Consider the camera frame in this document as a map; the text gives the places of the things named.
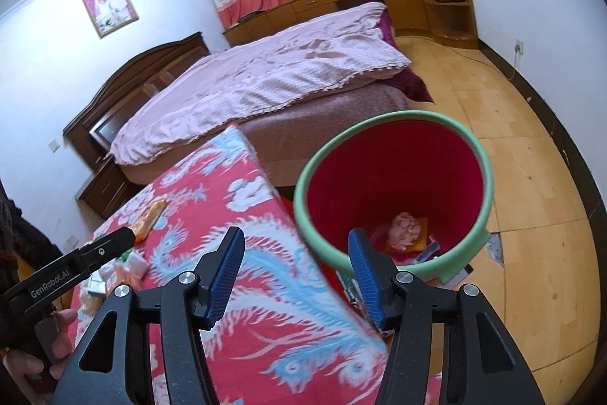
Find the red bin with green rim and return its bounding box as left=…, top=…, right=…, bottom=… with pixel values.
left=292, top=108, right=495, bottom=285

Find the person's left hand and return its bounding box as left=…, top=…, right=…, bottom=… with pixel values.
left=1, top=309, right=77, bottom=404

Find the trash inside bin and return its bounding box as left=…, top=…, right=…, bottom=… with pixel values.
left=370, top=212, right=440, bottom=265

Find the wall outlet with cable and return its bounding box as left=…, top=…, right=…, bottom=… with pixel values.
left=506, top=39, right=524, bottom=82

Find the orange snack packet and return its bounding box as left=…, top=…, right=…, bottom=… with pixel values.
left=131, top=197, right=169, bottom=244

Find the framed wedding photo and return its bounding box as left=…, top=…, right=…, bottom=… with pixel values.
left=81, top=0, right=139, bottom=39

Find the cream plastic bag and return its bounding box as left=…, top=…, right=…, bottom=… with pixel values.
left=77, top=289, right=105, bottom=321

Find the white cloth sock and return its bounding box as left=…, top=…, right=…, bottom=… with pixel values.
left=113, top=251, right=149, bottom=291

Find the red floral tablecloth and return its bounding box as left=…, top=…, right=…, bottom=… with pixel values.
left=100, top=128, right=388, bottom=404

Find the long wooden low cabinet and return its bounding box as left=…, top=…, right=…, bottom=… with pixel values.
left=224, top=0, right=430, bottom=46

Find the white wall switch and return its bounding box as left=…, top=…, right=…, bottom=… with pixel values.
left=48, top=140, right=60, bottom=153

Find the wooden corner shelf unit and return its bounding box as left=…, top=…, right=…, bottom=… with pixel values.
left=423, top=0, right=478, bottom=49

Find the silver foil wrapper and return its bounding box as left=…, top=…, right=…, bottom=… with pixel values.
left=85, top=271, right=107, bottom=298

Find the bed with brown frame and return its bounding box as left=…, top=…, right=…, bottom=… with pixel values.
left=120, top=9, right=432, bottom=186

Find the dark wooden headboard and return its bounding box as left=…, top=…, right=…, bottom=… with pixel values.
left=64, top=32, right=210, bottom=170

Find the dark wooden nightstand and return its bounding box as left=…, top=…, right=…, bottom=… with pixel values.
left=76, top=158, right=137, bottom=219

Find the pink checked bedspread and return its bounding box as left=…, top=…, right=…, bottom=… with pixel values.
left=109, top=2, right=410, bottom=165

